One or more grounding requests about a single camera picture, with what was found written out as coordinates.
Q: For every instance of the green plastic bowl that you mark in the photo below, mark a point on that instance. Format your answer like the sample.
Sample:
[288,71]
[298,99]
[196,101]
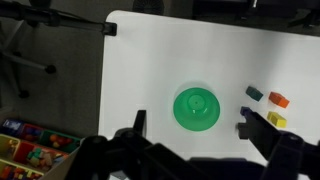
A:
[196,108]

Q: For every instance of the toy shelf with bins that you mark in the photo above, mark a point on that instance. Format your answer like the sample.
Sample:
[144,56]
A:
[36,156]

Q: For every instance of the blue block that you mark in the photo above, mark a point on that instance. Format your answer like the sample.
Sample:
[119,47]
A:
[244,110]

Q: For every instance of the dark green block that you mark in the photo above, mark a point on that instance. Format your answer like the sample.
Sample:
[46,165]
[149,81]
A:
[254,93]

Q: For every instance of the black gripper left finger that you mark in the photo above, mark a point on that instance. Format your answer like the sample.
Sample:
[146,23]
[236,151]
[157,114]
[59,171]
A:
[141,121]

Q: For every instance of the blue toy bin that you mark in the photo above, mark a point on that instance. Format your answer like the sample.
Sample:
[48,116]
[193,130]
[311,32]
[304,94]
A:
[11,126]

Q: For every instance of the yellow block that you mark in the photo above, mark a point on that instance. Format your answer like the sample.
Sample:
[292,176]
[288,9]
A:
[276,119]

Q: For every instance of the red toy bin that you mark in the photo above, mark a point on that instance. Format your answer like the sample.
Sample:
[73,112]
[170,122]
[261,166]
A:
[30,132]

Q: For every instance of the black office chair base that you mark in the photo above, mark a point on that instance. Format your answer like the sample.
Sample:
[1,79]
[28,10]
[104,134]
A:
[20,61]

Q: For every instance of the green toy bin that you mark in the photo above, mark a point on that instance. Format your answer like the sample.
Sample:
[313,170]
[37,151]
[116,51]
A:
[60,140]

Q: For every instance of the black clamped camera arm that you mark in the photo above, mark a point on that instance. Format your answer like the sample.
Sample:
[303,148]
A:
[50,18]

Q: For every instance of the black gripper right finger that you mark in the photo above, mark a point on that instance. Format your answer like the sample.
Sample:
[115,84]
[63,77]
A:
[261,133]

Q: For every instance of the orange block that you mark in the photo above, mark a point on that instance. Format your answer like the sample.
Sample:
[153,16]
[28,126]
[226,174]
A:
[278,100]

